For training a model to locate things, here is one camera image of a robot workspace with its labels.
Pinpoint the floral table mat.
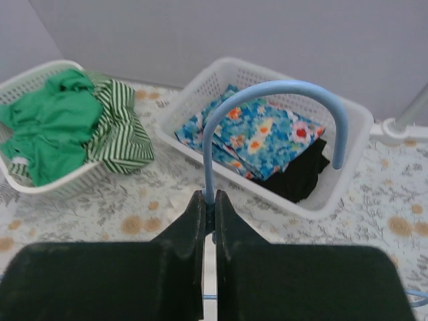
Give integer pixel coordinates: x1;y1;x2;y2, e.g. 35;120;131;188
0;80;428;321

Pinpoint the white oval laundry basket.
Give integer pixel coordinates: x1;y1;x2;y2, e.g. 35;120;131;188
1;60;112;197

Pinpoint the green shirt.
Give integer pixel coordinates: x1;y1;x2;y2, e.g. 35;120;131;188
1;69;103;187

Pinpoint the white rectangular basket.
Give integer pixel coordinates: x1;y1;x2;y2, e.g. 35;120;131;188
154;58;374;219

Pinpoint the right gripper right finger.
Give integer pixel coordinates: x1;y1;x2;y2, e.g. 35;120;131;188
215;191;414;320

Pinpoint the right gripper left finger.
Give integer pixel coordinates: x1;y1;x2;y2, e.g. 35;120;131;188
1;191;206;320

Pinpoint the green striped garment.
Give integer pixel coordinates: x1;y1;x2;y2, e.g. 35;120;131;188
9;71;154;177

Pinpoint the black cloth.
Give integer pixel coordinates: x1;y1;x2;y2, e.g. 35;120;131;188
252;138;330;203

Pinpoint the silver clothes rack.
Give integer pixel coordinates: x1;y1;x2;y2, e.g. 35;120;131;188
370;84;427;146

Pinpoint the blue wire hanger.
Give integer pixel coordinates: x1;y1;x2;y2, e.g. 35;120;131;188
200;79;428;310

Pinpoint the blue floral cloth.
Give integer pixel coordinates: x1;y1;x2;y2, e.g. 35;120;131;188
173;84;326;181

